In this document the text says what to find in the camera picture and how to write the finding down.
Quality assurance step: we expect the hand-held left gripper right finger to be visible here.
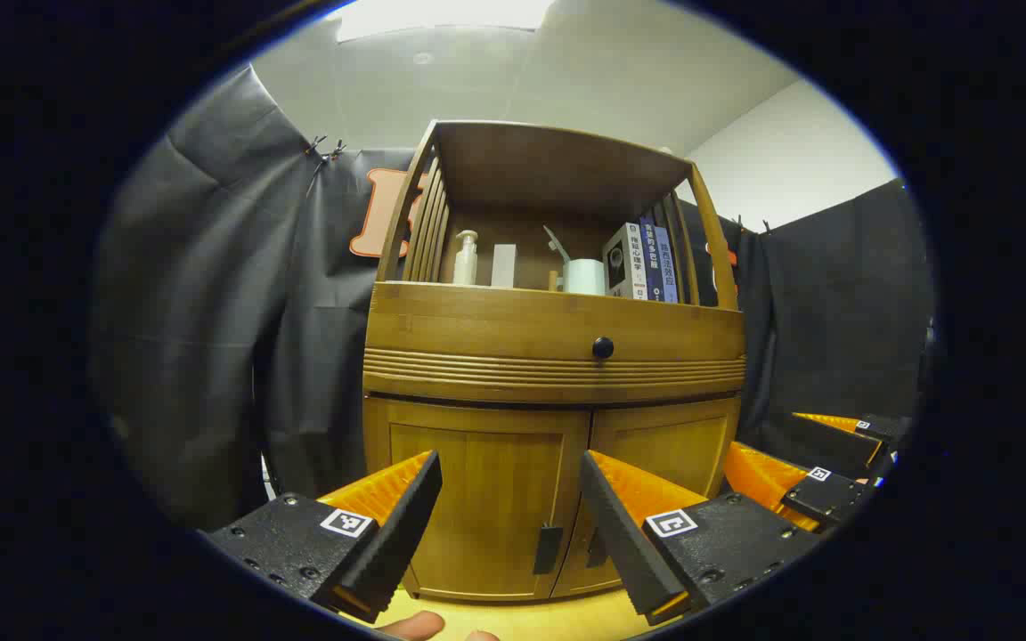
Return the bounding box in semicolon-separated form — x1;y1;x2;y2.
580;450;821;626

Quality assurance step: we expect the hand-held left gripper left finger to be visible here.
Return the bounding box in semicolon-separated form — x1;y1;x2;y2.
201;450;443;624

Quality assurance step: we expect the wooden shoe cabinet door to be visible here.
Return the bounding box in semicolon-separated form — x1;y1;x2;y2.
363;396;591;602
551;396;743;599

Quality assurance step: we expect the wooden double-door shoe cabinet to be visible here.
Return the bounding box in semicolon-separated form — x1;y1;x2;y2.
362;120;747;604

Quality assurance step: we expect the wooden cabinet drawer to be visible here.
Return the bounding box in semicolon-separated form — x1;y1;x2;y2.
363;283;747;406

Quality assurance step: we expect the light blue book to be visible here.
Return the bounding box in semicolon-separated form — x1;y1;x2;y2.
654;224;680;304

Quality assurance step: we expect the dark blue book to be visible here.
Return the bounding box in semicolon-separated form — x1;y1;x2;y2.
639;214;664;302

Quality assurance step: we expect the pale white cup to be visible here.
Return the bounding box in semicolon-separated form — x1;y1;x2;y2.
562;258;607;296

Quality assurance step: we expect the white pump bottle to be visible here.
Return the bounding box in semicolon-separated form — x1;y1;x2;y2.
453;230;480;286

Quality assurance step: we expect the black backdrop cloth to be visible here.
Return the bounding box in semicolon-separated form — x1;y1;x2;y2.
94;67;934;532

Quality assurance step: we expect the ceiling light panel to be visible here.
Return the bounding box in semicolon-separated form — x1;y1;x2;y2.
335;0;558;42

